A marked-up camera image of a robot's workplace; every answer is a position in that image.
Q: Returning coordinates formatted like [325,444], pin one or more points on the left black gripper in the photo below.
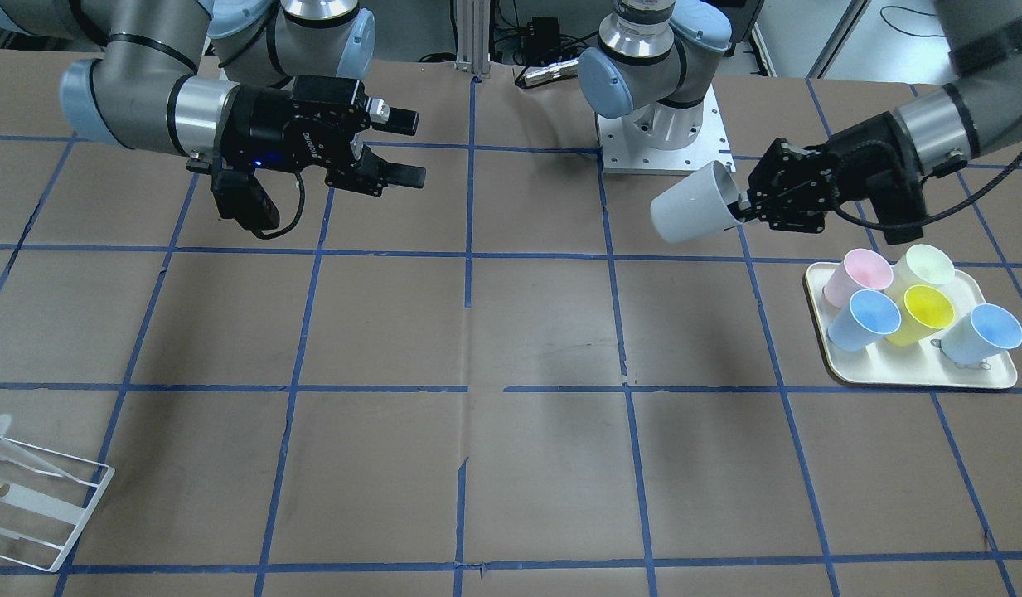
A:
[860,155]

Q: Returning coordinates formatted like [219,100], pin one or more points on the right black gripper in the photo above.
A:
[266,120]

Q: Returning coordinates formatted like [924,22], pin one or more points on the grey plastic cup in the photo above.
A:
[703,203]

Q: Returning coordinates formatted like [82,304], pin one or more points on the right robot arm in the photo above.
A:
[167,67]

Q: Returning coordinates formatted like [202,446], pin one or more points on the pink plastic cup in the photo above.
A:
[860,269]

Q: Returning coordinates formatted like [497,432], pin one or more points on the blue cup far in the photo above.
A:
[866,318]

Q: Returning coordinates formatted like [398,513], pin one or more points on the blue cup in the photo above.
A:
[866,318]
[985,331]

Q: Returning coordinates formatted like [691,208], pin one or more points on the cream white plastic cup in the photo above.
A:
[920,265]

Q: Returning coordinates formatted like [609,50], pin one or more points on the yellow plastic cup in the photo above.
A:
[924,311]

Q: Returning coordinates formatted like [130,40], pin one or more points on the blue cup near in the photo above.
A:
[985,331]

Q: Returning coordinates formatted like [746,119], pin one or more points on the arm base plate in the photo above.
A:
[662,140]

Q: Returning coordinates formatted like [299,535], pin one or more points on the aluminium frame post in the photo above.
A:
[473,36]

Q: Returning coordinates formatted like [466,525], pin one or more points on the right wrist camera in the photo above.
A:
[240,197]

